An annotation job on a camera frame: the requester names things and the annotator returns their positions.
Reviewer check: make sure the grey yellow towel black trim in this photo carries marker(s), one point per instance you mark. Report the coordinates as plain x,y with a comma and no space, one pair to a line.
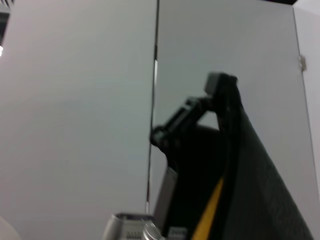
262,200

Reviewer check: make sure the left gripper silver plug connector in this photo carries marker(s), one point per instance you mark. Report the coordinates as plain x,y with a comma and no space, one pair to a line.
125,225

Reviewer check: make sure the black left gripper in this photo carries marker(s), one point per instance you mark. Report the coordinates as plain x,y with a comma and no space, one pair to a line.
195,175

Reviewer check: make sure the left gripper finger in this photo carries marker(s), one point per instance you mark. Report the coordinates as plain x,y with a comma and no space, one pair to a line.
213,85

